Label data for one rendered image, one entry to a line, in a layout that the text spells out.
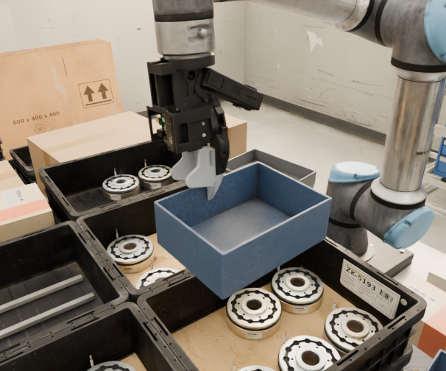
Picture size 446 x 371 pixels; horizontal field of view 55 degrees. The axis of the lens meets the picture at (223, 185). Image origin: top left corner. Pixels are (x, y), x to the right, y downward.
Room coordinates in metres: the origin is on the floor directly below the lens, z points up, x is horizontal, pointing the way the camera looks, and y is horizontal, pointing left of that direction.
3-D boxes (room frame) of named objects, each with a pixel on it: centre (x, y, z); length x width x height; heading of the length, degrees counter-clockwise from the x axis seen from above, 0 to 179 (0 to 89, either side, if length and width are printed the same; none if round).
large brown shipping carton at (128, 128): (1.35, 0.40, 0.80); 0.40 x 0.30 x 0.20; 133
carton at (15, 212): (0.86, 0.48, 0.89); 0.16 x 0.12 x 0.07; 34
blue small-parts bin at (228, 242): (0.51, -0.03, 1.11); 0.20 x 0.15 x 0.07; 130
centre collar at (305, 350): (0.47, -0.14, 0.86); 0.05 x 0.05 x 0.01
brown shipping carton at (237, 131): (1.61, 0.09, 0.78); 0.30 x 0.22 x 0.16; 43
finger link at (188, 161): (0.57, 0.05, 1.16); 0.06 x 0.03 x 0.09; 128
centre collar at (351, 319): (0.54, -0.23, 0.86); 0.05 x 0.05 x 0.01
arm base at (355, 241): (0.95, -0.32, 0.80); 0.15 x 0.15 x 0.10
